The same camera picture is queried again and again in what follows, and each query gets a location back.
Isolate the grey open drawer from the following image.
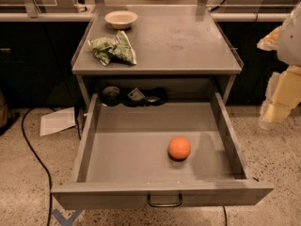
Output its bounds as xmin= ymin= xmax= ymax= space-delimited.
xmin=52 ymin=93 xmax=274 ymax=210

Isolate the black cable bundle with tag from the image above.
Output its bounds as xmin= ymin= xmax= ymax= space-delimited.
xmin=99 ymin=86 xmax=169 ymax=108

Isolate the black floor cable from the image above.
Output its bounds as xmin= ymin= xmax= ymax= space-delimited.
xmin=21 ymin=107 xmax=53 ymax=226

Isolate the white paper bowl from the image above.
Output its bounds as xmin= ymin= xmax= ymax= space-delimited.
xmin=104 ymin=10 xmax=137 ymax=30

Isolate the orange fruit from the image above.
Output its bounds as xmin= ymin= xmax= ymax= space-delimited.
xmin=167 ymin=137 xmax=191 ymax=160

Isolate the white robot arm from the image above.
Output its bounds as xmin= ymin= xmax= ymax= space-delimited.
xmin=257 ymin=4 xmax=301 ymax=130

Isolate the grey cabinet counter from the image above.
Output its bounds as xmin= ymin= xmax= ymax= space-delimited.
xmin=71 ymin=4 xmax=245 ymax=109

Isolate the white paper sheet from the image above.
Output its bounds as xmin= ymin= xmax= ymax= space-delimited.
xmin=40 ymin=107 xmax=75 ymax=137

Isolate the blue floor tape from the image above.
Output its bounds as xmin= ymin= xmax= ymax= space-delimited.
xmin=52 ymin=208 xmax=85 ymax=226

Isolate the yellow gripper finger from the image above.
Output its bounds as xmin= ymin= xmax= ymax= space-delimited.
xmin=259 ymin=66 xmax=301 ymax=130
xmin=257 ymin=27 xmax=280 ymax=51

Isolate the green chip bag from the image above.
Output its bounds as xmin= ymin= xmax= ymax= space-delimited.
xmin=87 ymin=30 xmax=137 ymax=67

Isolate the black drawer handle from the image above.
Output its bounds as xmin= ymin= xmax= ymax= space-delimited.
xmin=147 ymin=194 xmax=182 ymax=208

